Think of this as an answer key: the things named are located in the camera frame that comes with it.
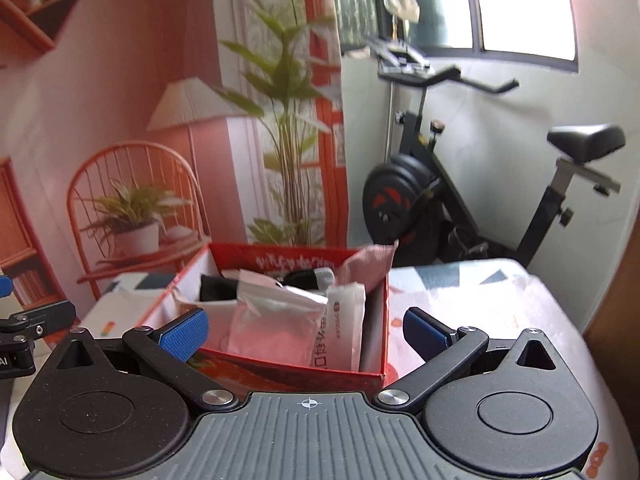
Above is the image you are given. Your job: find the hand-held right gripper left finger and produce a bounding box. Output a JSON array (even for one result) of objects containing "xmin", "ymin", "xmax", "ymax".
[{"xmin": 46, "ymin": 307, "xmax": 238, "ymax": 410}]

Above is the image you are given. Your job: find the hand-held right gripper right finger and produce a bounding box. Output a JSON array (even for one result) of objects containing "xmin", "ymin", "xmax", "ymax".
[{"xmin": 374, "ymin": 306, "xmax": 570, "ymax": 407}]

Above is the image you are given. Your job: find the black cloth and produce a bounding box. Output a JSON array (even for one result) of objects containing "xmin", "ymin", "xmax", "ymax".
[{"xmin": 199, "ymin": 273, "xmax": 243, "ymax": 304}]

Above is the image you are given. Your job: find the pink knitted cloth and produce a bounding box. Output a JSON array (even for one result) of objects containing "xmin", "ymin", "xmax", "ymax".
[{"xmin": 335, "ymin": 241, "xmax": 399, "ymax": 306}]

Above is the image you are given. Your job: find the white printed packet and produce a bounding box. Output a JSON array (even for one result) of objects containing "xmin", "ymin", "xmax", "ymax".
[{"xmin": 309, "ymin": 281, "xmax": 367, "ymax": 372}]

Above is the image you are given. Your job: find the silver plastic packet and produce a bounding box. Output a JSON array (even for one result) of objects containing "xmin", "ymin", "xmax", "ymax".
[{"xmin": 202, "ymin": 269, "xmax": 330, "ymax": 362}]

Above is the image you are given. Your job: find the red printed cardboard box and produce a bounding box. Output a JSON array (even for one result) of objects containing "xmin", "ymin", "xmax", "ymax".
[{"xmin": 137, "ymin": 241, "xmax": 392, "ymax": 392}]

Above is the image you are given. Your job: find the grey and black sock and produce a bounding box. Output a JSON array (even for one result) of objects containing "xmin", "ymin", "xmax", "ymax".
[{"xmin": 280, "ymin": 266, "xmax": 337, "ymax": 292}]

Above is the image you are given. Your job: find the printed tablecloth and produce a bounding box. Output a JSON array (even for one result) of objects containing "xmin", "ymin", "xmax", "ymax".
[{"xmin": 0, "ymin": 257, "xmax": 623, "ymax": 480}]

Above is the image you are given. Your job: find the black exercise bike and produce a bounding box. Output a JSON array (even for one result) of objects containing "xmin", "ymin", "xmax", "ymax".
[{"xmin": 362, "ymin": 35, "xmax": 629, "ymax": 269}]

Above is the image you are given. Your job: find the wooden cabinet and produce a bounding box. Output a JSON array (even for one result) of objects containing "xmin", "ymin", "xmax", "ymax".
[{"xmin": 580, "ymin": 240, "xmax": 640, "ymax": 391}]

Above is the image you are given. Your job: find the dark framed window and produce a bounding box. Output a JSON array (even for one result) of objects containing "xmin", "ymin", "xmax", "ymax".
[{"xmin": 340, "ymin": 0, "xmax": 582, "ymax": 77}]

